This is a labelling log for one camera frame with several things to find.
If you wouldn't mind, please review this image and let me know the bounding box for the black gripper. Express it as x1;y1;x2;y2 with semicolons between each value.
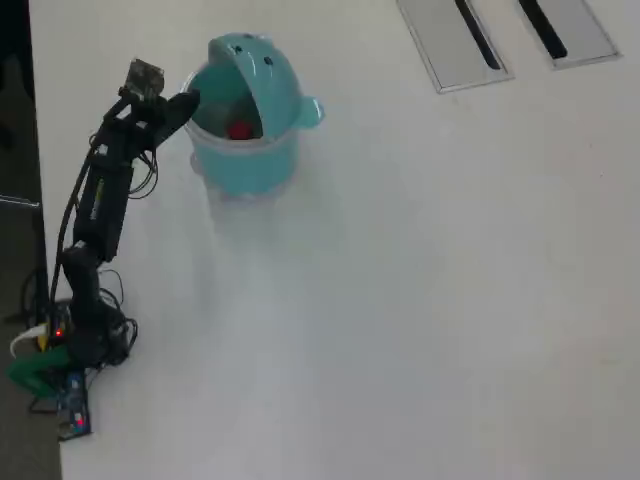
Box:
118;89;202;151

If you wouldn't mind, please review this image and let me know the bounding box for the red lego block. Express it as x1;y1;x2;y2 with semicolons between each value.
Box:
225;118;254;140

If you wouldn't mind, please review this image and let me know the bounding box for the teal bin with lid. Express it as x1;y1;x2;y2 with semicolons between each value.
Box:
182;32;327;197

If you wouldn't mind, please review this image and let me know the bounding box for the office chair base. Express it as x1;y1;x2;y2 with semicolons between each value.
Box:
0;193;41;209

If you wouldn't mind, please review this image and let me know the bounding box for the green table clamp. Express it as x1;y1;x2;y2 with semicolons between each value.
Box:
5;346;71;399

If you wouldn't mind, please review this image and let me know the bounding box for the blue controller circuit board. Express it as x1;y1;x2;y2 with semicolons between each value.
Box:
55;370;94;441

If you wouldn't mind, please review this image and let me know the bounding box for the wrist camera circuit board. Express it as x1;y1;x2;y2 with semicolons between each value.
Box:
123;58;166;99

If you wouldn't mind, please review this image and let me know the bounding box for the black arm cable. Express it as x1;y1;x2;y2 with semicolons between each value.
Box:
51;144;101;301

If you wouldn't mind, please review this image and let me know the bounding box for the white cable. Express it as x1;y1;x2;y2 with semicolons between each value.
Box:
10;324;51;357

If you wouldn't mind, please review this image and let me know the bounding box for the metal table cable cover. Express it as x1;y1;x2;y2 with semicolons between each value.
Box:
499;0;624;71
397;0;515;95

